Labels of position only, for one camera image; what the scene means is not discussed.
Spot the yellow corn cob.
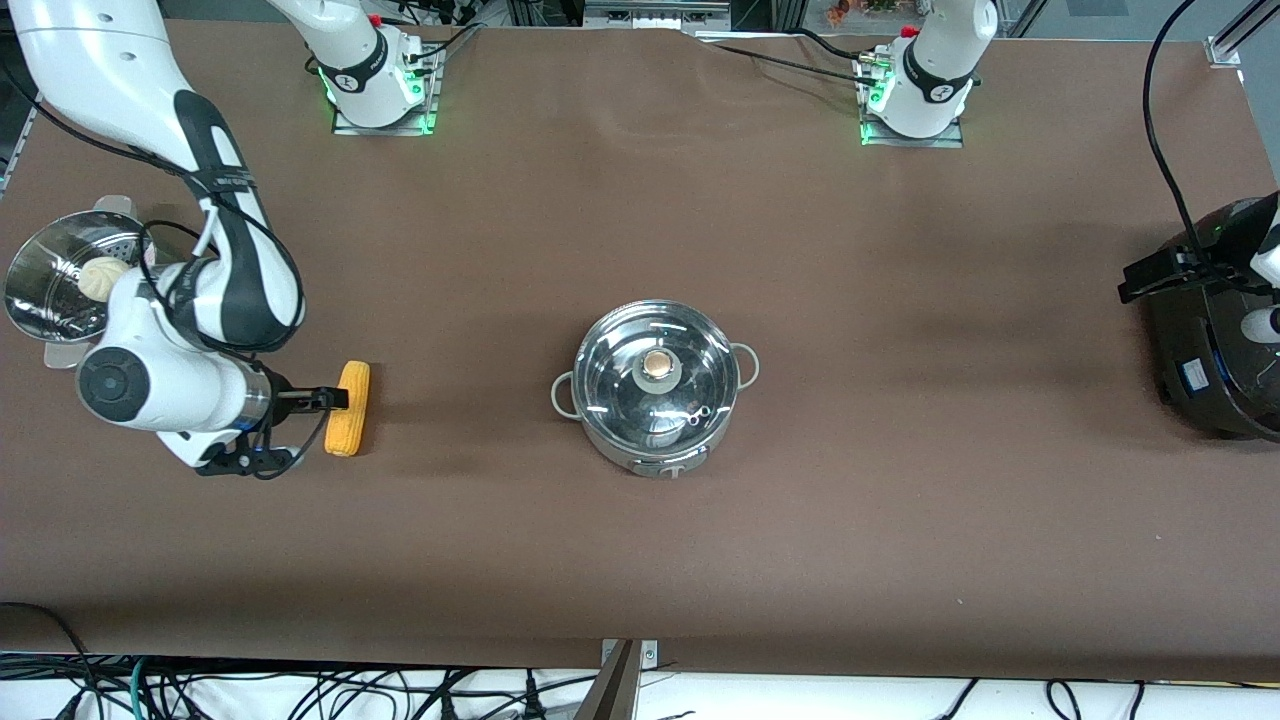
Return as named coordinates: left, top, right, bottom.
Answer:
left=323, top=360, right=372, bottom=458

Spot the glass pot lid with knob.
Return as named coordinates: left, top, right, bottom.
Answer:
left=575, top=300, right=742, bottom=453

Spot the steel steamer pot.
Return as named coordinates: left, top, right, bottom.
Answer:
left=4, top=195, right=166, bottom=371

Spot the black rice cooker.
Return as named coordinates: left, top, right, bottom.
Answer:
left=1140, top=195, right=1280, bottom=443

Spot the white steamed bun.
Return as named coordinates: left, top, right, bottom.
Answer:
left=80, top=257, right=131, bottom=301

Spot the aluminium corner profile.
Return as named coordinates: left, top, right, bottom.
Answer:
left=1205, top=0, right=1280, bottom=69

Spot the brown table cover sheet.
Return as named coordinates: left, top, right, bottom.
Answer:
left=0, top=18, right=1280, bottom=683

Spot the aluminium profile bar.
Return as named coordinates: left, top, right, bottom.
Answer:
left=573, top=640, right=643, bottom=720

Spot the grey metal box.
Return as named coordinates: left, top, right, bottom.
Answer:
left=583, top=0, right=736, bottom=31

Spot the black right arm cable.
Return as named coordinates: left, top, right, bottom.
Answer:
left=0, top=60, right=333, bottom=481

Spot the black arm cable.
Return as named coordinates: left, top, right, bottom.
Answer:
left=1142, top=0, right=1233, bottom=263
left=0, top=60, right=333, bottom=481

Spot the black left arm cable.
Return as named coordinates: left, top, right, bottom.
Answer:
left=1142, top=0, right=1233, bottom=263

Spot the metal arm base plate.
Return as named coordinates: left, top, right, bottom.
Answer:
left=332, top=45, right=442, bottom=136
left=858, top=52, right=966, bottom=149

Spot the thick black floor cable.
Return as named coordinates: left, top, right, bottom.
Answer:
left=0, top=600, right=101, bottom=720

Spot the steel cooking pot with handles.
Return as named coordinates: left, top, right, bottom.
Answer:
left=550, top=300, right=761, bottom=479

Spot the small metal table bracket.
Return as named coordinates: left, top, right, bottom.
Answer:
left=600, top=638, right=660, bottom=669

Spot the black base power cable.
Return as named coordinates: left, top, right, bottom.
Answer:
left=700, top=30, right=883, bottom=91

